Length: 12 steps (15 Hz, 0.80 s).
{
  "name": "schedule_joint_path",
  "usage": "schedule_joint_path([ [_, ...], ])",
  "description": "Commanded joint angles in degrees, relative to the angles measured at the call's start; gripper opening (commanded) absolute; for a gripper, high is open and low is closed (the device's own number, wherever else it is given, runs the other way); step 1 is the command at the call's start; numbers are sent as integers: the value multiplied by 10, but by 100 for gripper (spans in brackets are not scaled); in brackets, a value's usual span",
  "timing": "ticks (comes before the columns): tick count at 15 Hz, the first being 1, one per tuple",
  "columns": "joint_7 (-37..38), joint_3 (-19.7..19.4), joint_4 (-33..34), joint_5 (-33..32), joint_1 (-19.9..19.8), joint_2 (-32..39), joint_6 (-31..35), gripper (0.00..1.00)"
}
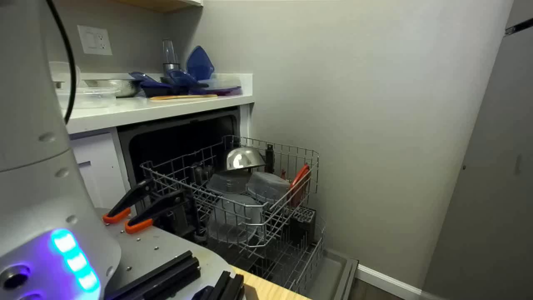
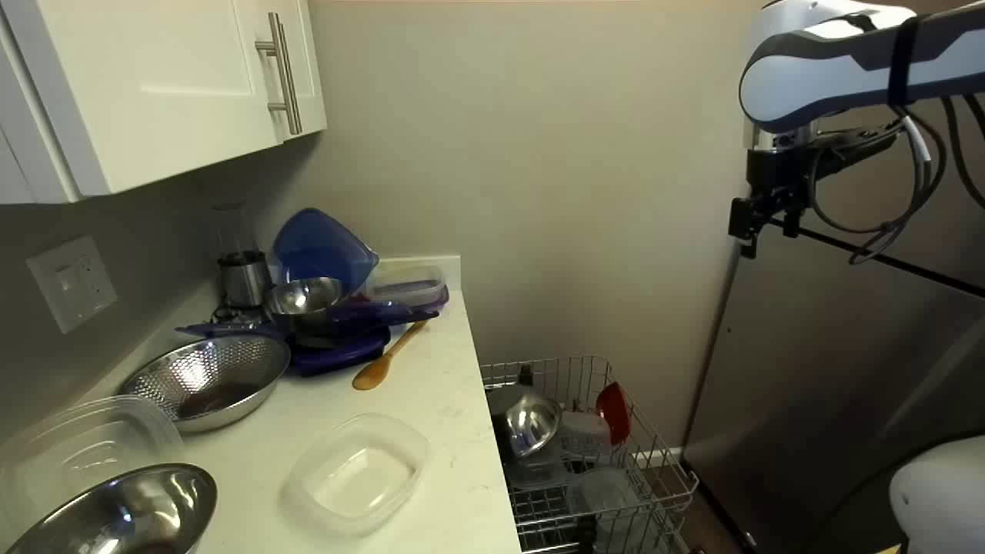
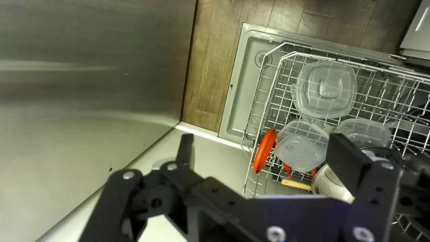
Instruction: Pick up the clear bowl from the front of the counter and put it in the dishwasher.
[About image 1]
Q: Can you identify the small steel bowl in rack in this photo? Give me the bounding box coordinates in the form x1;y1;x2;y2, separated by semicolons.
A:
224;145;267;174

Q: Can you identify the dishwasher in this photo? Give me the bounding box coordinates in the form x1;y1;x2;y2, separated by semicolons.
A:
115;105;257;235

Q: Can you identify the dishwasher door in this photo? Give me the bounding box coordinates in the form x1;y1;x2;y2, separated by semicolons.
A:
310;247;360;300

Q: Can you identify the black bottle in rack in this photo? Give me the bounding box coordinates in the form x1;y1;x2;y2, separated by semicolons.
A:
264;142;277;174

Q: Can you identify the clear storage container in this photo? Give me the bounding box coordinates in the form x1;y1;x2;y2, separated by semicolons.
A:
205;170;270;247
247;170;292;205

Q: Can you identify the orange red utensil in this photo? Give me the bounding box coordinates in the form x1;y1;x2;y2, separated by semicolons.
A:
287;164;313;207

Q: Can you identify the dark purple lid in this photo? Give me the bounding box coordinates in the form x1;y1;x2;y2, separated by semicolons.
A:
197;77;245;97

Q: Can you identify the black cutlery basket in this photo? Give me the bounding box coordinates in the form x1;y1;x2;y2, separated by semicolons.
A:
290;205;320;247

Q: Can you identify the wooden spoon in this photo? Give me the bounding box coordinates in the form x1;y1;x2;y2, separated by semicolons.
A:
149;92;220;104

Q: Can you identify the clear drinking glass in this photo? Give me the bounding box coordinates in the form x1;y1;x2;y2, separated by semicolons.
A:
160;39;180;77

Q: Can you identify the wooden table board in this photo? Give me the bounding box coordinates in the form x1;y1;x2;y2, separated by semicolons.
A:
230;265;313;300

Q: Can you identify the grey robot mounting plate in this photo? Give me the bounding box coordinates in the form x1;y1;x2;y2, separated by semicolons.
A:
105;222;235;300

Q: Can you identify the white base cabinet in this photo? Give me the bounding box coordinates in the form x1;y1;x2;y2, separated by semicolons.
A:
69;129;132;212

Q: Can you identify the white baseboard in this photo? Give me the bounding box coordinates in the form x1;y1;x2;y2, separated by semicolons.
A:
355;264;430;300

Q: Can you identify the grey refrigerator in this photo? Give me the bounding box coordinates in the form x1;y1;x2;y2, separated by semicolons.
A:
422;0;533;300

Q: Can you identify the wire dishwasher rack with dishes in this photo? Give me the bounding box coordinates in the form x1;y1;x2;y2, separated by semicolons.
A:
139;135;322;249

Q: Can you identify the empty wire dishwasher rack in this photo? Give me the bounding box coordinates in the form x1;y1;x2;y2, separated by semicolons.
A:
222;232;327;297

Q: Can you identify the black aluminium rail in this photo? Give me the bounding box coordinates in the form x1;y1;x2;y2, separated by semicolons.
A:
190;270;247;300
105;249;204;300

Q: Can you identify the white wall outlet plate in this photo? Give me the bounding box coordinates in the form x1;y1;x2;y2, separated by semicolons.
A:
75;24;115;57

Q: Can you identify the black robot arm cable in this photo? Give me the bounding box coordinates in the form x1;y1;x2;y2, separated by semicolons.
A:
45;0;79;125

